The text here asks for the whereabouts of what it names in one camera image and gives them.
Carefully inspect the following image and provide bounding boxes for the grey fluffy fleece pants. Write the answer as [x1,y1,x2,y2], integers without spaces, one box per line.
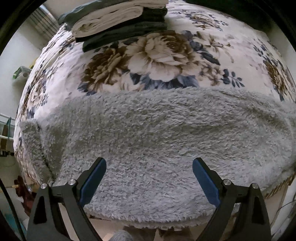
[18,88,295,228]

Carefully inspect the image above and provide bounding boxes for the white drying rack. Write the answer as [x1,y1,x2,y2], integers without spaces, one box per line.
[0,112,17,158]

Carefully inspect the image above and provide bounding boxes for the floral white bed blanket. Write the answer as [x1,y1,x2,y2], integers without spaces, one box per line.
[13,0,296,200]

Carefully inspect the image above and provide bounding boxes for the folded dark green garment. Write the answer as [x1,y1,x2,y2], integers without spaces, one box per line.
[57,0,112,26]

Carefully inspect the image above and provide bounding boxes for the folded white garment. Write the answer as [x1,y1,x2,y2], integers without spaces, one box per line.
[67,1,168,38]

